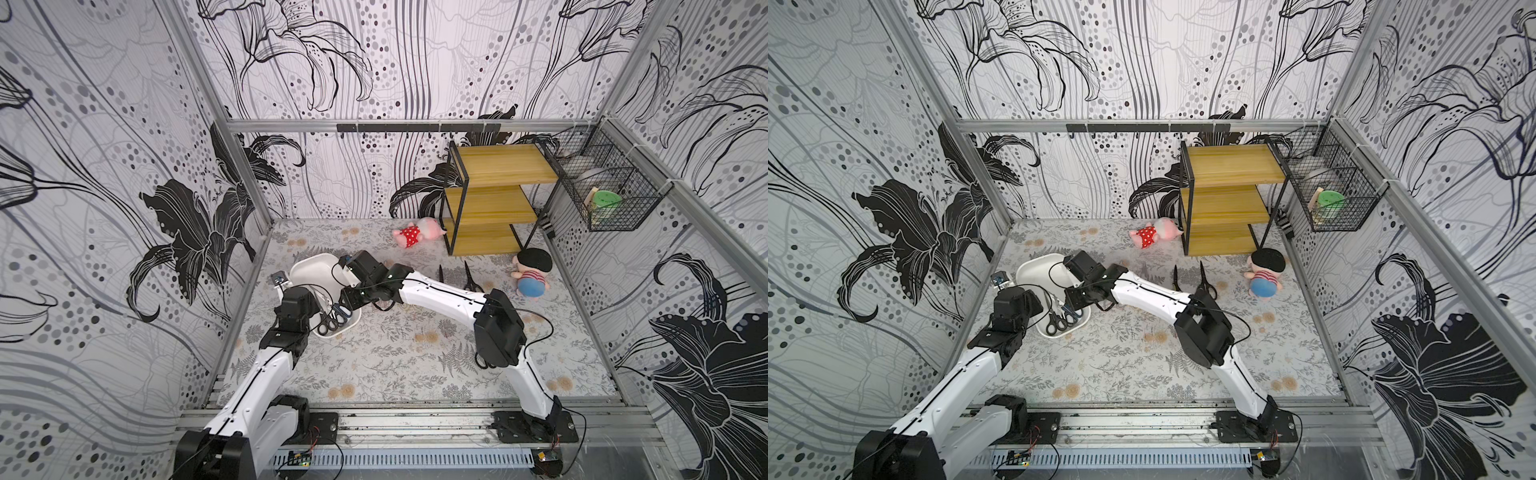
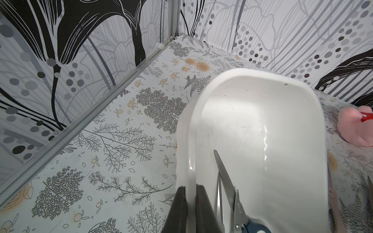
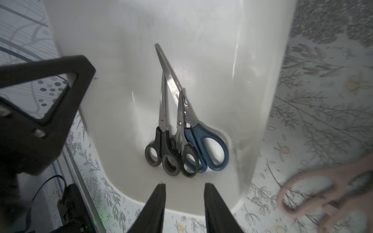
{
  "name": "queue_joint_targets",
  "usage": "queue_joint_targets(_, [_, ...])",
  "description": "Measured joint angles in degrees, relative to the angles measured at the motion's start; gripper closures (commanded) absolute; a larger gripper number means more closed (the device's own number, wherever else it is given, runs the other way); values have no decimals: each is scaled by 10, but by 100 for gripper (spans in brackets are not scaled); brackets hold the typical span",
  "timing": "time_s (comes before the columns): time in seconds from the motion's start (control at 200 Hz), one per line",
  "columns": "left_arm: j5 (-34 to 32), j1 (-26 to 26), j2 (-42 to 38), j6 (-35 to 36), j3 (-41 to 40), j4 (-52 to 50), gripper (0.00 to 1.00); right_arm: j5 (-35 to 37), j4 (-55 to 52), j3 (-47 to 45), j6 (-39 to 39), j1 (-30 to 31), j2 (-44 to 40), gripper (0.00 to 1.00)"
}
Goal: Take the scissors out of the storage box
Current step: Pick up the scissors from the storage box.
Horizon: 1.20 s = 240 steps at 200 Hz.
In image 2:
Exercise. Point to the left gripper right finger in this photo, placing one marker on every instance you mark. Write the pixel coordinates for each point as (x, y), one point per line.
(205, 218)

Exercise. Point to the black small scissors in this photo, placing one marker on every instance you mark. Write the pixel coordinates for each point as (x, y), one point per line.
(219, 210)

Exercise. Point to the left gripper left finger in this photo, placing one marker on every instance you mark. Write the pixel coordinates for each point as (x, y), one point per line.
(176, 219)

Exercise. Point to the pink plush pig toy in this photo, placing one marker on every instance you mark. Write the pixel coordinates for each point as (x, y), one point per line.
(355, 125)

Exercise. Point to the white plastic storage box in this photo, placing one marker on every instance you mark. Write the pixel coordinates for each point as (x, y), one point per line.
(269, 132)

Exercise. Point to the dark blue handled scissors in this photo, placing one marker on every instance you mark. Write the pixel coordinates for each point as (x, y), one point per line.
(241, 222)

